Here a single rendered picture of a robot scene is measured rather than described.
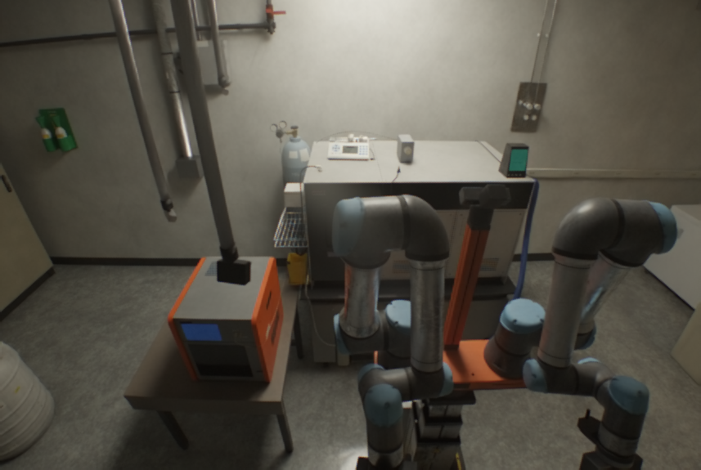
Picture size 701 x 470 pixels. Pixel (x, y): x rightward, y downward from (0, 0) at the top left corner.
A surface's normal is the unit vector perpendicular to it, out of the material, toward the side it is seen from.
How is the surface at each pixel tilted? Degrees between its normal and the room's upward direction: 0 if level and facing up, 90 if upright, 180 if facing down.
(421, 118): 90
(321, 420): 0
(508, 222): 90
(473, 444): 0
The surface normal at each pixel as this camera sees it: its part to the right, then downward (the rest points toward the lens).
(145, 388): 0.00, -0.88
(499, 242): 0.02, 0.48
